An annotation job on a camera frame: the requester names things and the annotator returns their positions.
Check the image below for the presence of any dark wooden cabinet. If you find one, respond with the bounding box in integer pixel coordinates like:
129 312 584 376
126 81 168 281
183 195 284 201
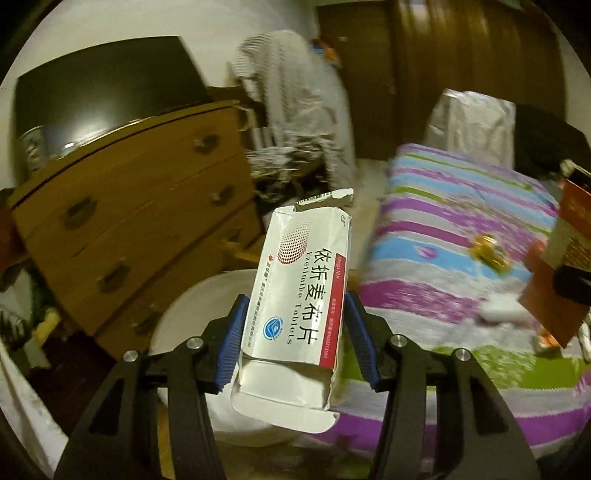
25 323 118 421

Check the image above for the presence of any white plastic bin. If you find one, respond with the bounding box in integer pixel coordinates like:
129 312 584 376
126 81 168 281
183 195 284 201
148 268 352 446

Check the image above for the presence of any striped shirt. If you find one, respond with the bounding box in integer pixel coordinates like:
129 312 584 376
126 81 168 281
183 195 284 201
233 30 356 172

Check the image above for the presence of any white medicine box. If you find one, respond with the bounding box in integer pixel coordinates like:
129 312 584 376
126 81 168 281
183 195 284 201
229 188 355 433

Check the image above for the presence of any pile of clothes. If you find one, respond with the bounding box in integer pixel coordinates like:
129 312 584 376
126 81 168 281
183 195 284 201
0 189 62 370

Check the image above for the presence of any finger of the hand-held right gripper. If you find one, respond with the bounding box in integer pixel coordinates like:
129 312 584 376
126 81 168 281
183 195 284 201
554 264 591 306

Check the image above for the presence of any black television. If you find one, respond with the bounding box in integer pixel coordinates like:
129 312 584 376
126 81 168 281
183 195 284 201
13 36 211 160

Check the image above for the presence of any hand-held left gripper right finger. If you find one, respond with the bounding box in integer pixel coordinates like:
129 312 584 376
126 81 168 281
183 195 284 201
344 291 541 480

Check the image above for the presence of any red cardboard box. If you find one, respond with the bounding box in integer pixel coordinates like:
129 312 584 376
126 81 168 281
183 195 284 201
517 178 591 349

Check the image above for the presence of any brown wooden wardrobe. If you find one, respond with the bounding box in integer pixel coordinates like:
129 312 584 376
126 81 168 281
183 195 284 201
392 0 568 121

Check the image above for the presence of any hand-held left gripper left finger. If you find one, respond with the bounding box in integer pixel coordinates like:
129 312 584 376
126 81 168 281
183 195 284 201
54 293 252 480

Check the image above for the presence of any striped colourful blanket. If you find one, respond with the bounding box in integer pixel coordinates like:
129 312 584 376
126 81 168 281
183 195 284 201
295 143 591 462

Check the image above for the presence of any white cloth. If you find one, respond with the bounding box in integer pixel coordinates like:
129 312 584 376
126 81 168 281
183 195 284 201
0 342 70 480

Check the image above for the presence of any crumpled white tissue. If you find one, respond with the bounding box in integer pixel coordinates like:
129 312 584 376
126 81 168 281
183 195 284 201
478 277 532 325

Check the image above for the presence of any silver plastic bag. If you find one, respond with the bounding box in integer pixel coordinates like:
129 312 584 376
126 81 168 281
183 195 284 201
425 89 517 169

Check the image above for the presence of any orange cloth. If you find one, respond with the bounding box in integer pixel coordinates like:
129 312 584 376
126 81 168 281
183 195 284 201
316 39 341 62

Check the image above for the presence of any tangle of white cables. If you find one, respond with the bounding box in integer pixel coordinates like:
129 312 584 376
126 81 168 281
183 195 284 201
247 145 326 206

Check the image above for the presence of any wooden stool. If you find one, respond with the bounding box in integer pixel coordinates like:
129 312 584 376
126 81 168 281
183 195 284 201
222 235 265 269

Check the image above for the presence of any printed cup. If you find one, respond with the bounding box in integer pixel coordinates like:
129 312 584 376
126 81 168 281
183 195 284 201
18 126 47 174

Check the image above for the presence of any yellow wrapper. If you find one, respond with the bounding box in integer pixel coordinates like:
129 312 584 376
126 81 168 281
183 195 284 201
468 234 511 273

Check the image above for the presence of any brown wooden door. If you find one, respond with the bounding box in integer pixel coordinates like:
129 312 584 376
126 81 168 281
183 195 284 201
318 2 399 160

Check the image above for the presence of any dark cloth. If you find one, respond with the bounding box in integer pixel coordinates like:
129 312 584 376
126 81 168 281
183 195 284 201
515 104 591 182

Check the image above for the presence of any wooden chest of drawers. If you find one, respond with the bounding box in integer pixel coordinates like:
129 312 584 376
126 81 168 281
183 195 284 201
8 99 264 358

